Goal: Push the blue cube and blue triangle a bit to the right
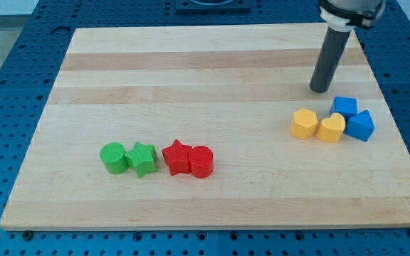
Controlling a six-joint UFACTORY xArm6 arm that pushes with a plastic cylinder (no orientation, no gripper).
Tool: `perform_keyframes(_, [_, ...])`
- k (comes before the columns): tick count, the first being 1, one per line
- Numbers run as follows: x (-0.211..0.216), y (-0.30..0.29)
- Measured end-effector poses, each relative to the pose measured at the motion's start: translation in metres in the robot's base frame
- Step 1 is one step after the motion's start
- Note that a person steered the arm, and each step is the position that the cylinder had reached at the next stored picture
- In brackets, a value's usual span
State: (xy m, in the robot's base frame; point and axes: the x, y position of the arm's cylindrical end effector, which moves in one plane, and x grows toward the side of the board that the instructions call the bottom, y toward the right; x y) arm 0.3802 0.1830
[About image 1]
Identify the red star block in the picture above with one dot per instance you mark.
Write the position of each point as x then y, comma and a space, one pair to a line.
176, 157

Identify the blue triangle block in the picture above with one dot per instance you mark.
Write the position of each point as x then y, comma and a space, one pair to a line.
360, 126

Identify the yellow hexagon block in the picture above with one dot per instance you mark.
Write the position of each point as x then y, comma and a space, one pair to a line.
303, 123

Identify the blue cube block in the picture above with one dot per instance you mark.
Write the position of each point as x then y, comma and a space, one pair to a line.
346, 106

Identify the wooden board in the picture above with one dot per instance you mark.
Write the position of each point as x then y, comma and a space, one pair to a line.
233, 89

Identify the yellow heart block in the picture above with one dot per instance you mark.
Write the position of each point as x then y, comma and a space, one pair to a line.
331, 129

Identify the green star block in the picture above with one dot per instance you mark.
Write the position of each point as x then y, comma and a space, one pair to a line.
142, 158

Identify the dark square base plate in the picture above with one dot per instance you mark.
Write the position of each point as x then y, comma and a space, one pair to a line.
213, 6

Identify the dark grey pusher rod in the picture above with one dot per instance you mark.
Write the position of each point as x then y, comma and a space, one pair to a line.
331, 52

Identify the red cylinder block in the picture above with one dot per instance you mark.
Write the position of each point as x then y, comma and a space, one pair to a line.
201, 161

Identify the green cylinder block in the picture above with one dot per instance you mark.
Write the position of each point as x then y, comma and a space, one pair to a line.
112, 155

